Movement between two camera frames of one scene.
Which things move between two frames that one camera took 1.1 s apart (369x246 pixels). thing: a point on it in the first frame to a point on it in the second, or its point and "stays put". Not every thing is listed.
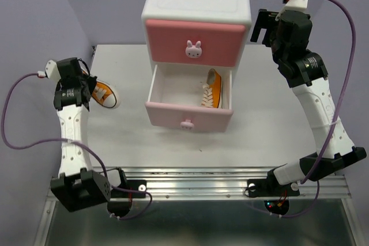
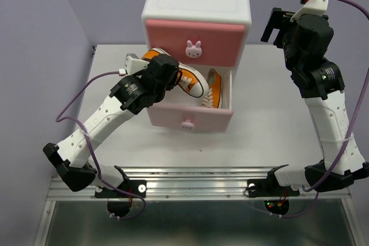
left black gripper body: [90, 80] to [161, 92]
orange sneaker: [212, 90] stays put
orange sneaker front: [104, 95] to [192, 81]
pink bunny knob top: [194, 51] stays put
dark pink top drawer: [221, 42] stays put
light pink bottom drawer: [175, 99] stays put
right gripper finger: [266, 19] to [281, 20]
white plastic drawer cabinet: [194, 21] stays put
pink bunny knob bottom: [187, 124] stays put
